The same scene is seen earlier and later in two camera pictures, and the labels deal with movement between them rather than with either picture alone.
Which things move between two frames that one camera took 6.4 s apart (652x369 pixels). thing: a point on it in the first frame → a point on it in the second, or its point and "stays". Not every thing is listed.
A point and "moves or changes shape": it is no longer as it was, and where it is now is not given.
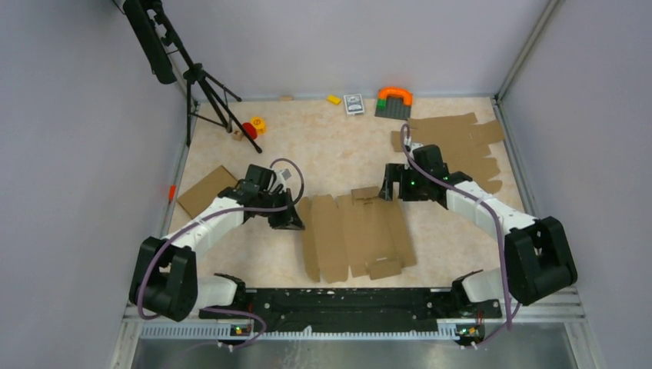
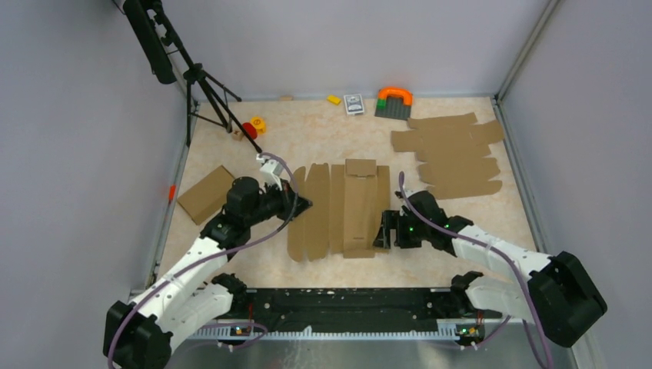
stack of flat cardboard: [464, 142] stays
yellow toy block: [334, 99] stays
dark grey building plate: [395, 108] stays
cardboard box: [363, 233] moves or changes shape
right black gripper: [397, 173] → [394, 220]
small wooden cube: [237, 135] stays
